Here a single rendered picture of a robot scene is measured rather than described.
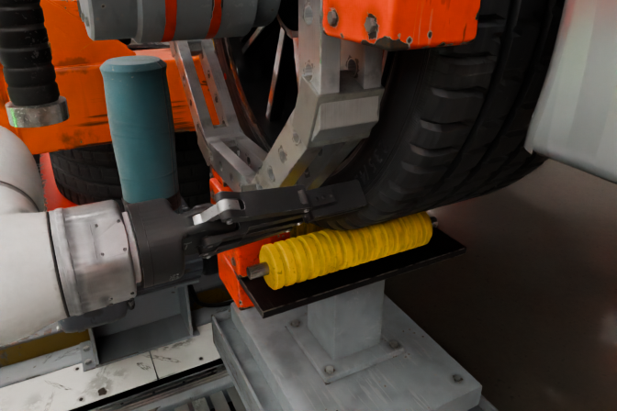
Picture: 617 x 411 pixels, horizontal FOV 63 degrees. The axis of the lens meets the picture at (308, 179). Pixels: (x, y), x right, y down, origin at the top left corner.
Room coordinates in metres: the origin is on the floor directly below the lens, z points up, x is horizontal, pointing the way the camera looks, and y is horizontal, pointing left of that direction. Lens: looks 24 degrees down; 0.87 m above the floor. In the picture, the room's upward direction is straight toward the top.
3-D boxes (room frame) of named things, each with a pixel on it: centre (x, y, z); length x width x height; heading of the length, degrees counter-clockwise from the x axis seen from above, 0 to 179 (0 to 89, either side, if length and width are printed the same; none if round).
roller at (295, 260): (0.59, -0.06, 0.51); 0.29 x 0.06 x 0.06; 117
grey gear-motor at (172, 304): (0.89, 0.31, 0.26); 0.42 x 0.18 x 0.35; 117
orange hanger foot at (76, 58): (1.09, 0.35, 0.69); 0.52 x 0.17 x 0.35; 117
